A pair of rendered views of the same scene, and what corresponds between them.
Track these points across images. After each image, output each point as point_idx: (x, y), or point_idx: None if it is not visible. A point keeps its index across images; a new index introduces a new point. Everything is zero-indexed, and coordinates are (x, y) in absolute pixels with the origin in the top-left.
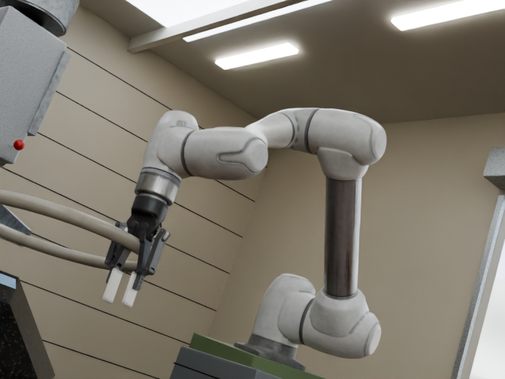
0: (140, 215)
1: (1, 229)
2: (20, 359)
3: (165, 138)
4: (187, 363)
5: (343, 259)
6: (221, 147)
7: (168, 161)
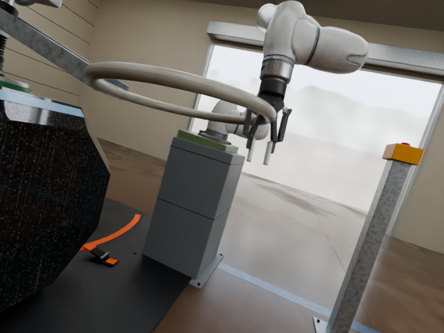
0: (269, 95)
1: (111, 88)
2: (98, 163)
3: (298, 30)
4: (181, 147)
5: None
6: (353, 49)
7: (299, 52)
